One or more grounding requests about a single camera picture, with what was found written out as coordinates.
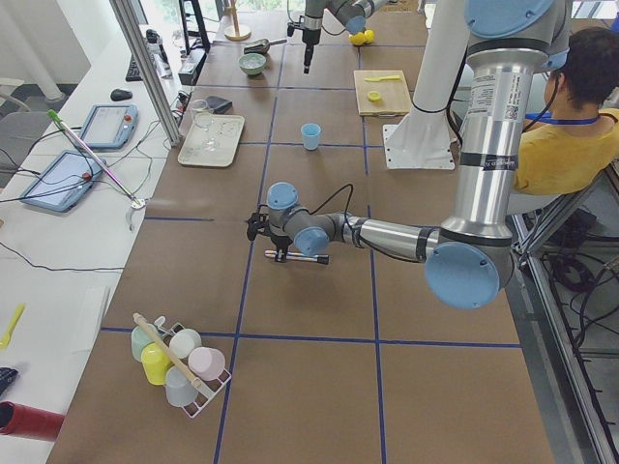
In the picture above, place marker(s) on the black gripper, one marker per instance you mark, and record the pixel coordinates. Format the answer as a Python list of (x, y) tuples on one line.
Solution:
[(279, 241), (308, 37)]

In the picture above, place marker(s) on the steel muddler black cap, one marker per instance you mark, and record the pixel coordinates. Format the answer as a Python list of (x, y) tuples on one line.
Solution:
[(297, 257)]

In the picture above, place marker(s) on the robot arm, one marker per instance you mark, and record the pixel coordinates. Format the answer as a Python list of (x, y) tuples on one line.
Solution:
[(467, 257), (352, 15)]

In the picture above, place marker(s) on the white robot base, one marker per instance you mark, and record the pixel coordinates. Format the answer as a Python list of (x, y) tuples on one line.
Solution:
[(422, 138)]

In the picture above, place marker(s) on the whole yellow lemon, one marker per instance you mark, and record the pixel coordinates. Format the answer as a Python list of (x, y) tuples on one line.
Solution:
[(362, 38)]

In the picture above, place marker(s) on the light blue cup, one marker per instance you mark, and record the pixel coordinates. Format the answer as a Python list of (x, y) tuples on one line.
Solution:
[(311, 135)]

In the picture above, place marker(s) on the cream white plastic cup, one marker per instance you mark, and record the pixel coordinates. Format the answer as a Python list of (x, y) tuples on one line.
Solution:
[(184, 342)]

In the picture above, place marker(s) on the pink plastic cup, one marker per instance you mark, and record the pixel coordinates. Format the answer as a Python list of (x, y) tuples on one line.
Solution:
[(207, 363)]

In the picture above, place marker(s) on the mint green plastic cup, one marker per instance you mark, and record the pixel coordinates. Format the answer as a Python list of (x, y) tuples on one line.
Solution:
[(139, 340)]

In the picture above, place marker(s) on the yellow plastic cup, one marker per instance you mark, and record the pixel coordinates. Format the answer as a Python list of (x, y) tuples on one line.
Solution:
[(155, 364)]

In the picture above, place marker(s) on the grey blue plastic cup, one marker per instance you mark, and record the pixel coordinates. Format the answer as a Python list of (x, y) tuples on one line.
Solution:
[(178, 389)]

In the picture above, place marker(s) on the metal ice scoop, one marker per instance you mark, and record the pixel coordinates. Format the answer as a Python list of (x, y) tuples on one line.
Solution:
[(262, 46)]

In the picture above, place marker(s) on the green bowl of ice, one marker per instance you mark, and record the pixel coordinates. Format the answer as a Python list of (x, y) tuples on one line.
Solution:
[(252, 64)]

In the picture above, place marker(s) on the yellow plastic knife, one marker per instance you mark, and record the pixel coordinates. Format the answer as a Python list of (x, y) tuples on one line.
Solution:
[(393, 77)]

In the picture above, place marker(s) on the wooden stand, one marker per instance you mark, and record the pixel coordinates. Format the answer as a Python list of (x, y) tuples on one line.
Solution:
[(236, 32)]

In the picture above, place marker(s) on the wooden cutting board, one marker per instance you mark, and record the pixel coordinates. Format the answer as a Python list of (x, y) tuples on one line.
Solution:
[(395, 94)]

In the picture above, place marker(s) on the cream bear tray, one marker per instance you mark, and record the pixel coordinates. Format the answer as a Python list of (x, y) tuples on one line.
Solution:
[(228, 129)]

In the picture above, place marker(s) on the grey folded cloth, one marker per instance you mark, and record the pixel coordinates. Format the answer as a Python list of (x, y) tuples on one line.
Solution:
[(218, 105)]

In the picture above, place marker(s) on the clear glass on tray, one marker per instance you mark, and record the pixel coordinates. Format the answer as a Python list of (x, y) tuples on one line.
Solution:
[(202, 114)]

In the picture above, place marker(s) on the blue teach pendant far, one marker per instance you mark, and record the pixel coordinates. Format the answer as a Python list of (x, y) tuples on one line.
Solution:
[(108, 127)]

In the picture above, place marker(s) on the blue teach pendant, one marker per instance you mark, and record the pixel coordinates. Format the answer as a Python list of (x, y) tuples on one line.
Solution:
[(108, 127), (63, 183)]

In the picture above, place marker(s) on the black keyboard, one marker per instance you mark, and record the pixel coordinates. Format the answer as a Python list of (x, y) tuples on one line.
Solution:
[(133, 72)]

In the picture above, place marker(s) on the black computer mouse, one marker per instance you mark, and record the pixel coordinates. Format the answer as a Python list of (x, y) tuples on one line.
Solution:
[(120, 95)]

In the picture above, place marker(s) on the blue teach pendant near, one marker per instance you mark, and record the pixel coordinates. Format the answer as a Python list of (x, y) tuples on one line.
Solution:
[(63, 183)]

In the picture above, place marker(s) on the yellow plastic utensil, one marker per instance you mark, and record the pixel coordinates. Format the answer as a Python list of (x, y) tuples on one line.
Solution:
[(6, 337)]

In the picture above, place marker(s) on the person in yellow shirt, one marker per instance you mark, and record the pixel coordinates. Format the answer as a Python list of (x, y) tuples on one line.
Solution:
[(577, 138)]

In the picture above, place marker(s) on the red cylinder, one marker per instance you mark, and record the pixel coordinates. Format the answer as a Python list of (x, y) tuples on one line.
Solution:
[(24, 421)]

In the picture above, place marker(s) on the wooden rack handle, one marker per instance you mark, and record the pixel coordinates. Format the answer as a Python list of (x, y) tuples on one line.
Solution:
[(143, 323)]

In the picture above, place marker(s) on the aluminium frame post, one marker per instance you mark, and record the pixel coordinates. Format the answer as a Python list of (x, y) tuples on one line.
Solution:
[(128, 22)]

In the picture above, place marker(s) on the white wire cup rack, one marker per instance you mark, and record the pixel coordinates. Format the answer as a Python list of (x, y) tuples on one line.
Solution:
[(210, 389)]

